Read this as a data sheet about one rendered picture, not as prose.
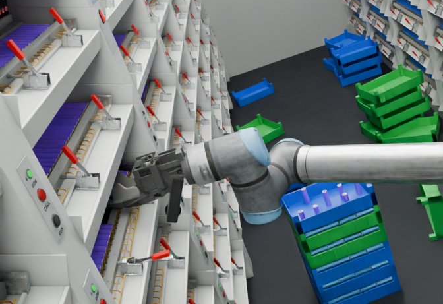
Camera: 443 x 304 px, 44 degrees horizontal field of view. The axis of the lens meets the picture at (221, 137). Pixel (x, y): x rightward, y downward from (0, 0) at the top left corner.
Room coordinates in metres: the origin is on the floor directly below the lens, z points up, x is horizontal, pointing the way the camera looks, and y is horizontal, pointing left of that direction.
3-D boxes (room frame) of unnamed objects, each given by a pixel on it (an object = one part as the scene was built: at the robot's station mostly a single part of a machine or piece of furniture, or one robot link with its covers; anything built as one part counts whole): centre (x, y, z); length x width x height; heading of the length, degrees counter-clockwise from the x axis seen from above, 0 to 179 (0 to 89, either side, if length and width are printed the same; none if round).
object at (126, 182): (1.15, 0.25, 1.04); 0.09 x 0.03 x 0.06; 79
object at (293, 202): (1.73, -0.28, 0.44); 0.30 x 0.20 x 0.08; 91
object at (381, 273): (1.73, -0.28, 0.12); 0.30 x 0.20 x 0.08; 91
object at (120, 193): (1.11, 0.25, 1.04); 0.09 x 0.03 x 0.06; 87
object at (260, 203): (1.10, -0.03, 0.92); 0.12 x 0.09 x 0.12; 138
